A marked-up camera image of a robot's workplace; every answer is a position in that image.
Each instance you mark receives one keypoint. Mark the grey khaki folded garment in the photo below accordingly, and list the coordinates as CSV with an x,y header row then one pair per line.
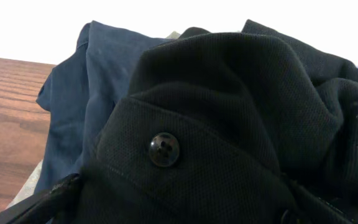
x,y
26,186

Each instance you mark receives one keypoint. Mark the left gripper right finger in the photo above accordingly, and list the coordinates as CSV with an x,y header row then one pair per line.
x,y
312,209

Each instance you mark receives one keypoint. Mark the navy folded garment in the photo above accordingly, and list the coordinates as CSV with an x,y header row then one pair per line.
x,y
82,102

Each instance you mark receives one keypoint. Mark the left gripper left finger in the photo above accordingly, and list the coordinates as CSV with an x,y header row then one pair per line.
x,y
46,204

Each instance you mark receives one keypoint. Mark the black hydrogen t-shirt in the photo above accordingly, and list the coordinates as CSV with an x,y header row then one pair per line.
x,y
212,126

